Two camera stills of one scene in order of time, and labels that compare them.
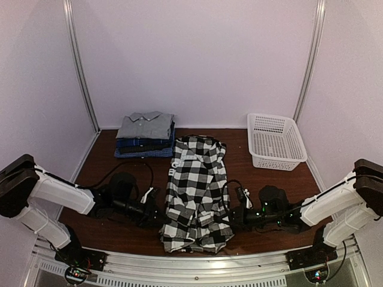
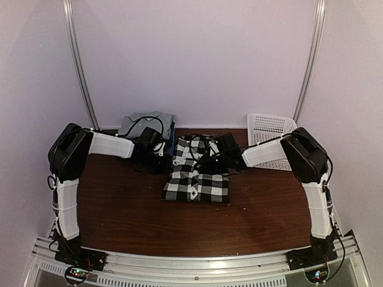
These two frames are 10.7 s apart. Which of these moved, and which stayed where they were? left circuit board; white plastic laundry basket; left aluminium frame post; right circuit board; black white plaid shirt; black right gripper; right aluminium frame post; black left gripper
Moved: black white plaid shirt; black right gripper; black left gripper
Stayed: left circuit board; white plastic laundry basket; left aluminium frame post; right aluminium frame post; right circuit board
